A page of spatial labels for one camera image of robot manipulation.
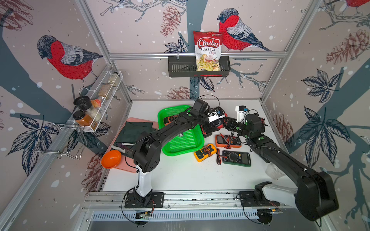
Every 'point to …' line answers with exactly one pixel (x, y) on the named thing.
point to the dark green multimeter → (236, 158)
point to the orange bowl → (111, 159)
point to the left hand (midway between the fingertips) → (218, 118)
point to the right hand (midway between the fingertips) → (222, 117)
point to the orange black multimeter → (227, 141)
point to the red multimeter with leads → (213, 126)
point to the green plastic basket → (188, 142)
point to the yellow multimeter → (204, 152)
